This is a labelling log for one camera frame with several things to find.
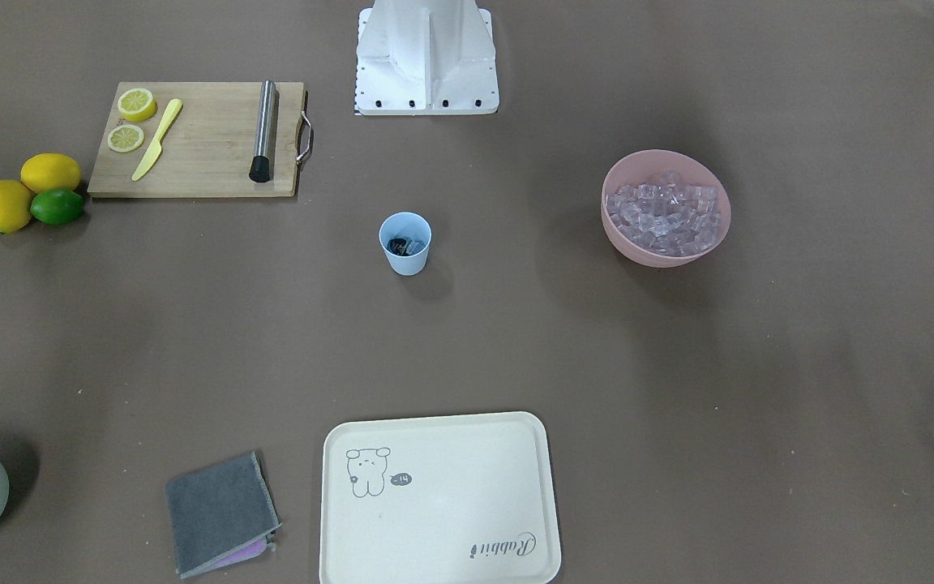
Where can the grey folded cloth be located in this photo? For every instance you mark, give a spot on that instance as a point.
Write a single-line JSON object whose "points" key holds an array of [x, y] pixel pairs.
{"points": [[220, 515]]}

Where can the green lime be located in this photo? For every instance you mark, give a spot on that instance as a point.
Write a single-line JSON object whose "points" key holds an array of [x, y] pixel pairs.
{"points": [[57, 206]]}

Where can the yellow lemon near lime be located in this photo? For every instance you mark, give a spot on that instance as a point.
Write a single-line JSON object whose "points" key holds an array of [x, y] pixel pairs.
{"points": [[50, 170]]}

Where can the yellow plastic knife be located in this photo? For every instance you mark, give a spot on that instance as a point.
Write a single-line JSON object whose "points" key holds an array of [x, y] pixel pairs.
{"points": [[155, 146]]}

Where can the beige plastic tray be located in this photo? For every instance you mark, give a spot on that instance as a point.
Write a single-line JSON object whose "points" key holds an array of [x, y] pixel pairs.
{"points": [[464, 498]]}

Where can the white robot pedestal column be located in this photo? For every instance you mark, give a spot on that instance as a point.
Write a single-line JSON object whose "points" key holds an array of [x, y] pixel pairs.
{"points": [[418, 58]]}

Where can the light blue plastic cup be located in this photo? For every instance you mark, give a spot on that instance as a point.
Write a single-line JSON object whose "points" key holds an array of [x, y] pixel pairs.
{"points": [[408, 225]]}

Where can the pink bowl with ice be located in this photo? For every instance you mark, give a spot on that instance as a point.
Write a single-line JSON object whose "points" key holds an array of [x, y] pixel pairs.
{"points": [[663, 209]]}

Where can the dark red cherries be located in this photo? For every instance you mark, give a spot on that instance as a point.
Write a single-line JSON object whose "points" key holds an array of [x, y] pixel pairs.
{"points": [[401, 246]]}

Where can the yellow lemon front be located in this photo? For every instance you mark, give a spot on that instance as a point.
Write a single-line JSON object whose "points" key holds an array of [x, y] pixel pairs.
{"points": [[15, 200]]}

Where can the black handled metal knife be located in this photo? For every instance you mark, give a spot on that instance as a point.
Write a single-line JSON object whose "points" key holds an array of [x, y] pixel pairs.
{"points": [[262, 165]]}

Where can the wooden cutting board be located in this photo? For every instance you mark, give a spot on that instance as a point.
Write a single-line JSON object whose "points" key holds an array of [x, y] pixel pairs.
{"points": [[208, 150]]}

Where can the lemon half slice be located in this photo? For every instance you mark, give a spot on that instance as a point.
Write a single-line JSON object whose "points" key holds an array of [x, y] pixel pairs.
{"points": [[137, 105], [125, 138]]}

